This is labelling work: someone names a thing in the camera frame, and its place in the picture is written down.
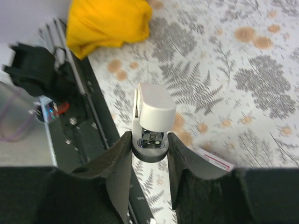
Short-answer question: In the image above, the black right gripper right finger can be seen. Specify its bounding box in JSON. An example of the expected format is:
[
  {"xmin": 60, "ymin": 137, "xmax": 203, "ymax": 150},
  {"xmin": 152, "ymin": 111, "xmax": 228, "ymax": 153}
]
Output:
[{"xmin": 167, "ymin": 133, "xmax": 299, "ymax": 224}]

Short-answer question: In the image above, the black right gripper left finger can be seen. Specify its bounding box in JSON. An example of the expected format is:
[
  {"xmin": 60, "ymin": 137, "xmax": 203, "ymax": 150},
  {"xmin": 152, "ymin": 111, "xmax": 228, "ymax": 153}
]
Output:
[{"xmin": 0, "ymin": 131, "xmax": 132, "ymax": 224}]

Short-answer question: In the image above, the red white staple box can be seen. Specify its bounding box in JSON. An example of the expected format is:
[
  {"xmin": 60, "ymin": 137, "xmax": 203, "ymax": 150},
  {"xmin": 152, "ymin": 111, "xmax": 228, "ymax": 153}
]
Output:
[{"xmin": 195, "ymin": 148, "xmax": 235, "ymax": 172}]

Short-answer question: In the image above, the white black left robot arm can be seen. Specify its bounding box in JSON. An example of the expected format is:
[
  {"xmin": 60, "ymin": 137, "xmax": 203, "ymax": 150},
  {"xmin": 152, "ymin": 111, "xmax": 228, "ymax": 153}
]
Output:
[{"xmin": 3, "ymin": 43, "xmax": 78, "ymax": 102}]

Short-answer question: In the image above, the floral table mat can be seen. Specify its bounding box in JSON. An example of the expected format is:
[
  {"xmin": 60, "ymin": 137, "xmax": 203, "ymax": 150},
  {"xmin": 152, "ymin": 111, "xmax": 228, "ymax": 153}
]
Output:
[{"xmin": 88, "ymin": 0, "xmax": 299, "ymax": 224}]

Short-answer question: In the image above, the yellow cloth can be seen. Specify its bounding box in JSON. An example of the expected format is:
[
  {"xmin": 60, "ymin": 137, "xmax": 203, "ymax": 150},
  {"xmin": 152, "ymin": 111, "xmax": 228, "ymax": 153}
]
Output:
[{"xmin": 66, "ymin": 0, "xmax": 153, "ymax": 59}]

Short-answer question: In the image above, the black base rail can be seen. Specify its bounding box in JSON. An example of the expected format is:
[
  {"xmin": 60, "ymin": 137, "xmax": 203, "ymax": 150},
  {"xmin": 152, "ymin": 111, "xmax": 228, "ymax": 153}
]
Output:
[{"xmin": 39, "ymin": 18, "xmax": 155, "ymax": 224}]

